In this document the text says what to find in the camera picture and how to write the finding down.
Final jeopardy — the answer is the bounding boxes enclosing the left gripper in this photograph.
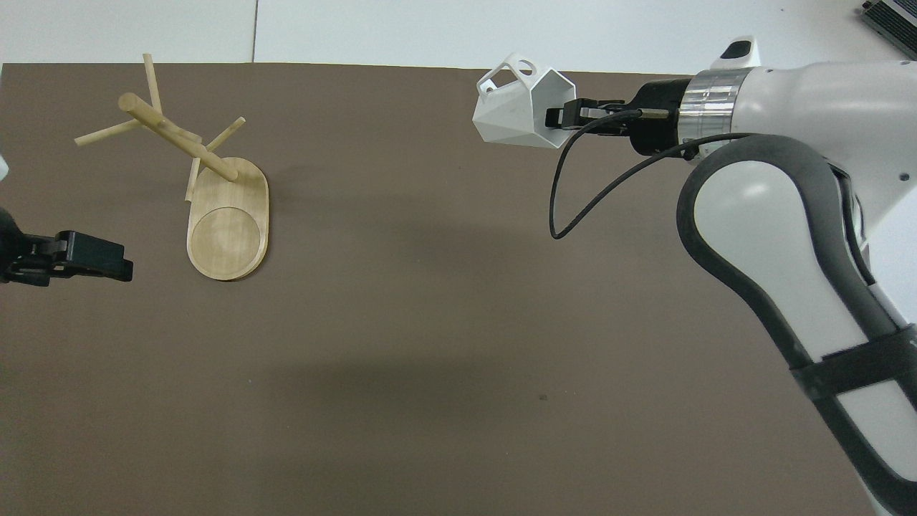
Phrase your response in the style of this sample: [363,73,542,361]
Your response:
[0,206,52,286]

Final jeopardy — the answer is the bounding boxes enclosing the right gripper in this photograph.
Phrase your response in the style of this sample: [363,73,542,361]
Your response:
[610,77,691,157]

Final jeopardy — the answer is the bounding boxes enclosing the white geometric cup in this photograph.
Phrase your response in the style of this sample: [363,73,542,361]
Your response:
[472,52,578,151]

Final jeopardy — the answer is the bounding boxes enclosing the wooden cup rack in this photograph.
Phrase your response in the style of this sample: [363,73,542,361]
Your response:
[75,53,271,282]

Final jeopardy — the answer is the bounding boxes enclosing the grey ribbed device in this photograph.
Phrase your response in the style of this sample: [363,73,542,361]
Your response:
[859,0,917,41]

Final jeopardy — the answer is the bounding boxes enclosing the black cable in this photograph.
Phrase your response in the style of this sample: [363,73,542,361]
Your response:
[549,107,750,241]

